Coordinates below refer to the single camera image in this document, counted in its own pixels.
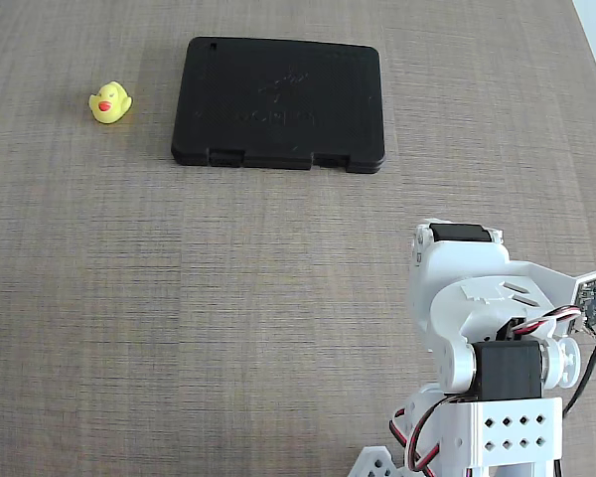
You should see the black plastic case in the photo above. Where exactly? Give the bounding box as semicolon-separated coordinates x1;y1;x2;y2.
170;36;387;175

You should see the white robot base piece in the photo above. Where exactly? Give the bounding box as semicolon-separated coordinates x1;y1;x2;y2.
348;445;403;477

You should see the yellow rubber duck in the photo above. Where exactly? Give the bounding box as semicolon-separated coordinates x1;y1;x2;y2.
87;80;133;125

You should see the red white black servo cable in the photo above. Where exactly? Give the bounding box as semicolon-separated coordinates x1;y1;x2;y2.
505;304;583;345

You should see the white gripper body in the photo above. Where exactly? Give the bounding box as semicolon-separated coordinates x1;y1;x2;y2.
409;218;512;310

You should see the black camera cable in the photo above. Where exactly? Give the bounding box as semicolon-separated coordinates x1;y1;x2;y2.
561;327;596;418

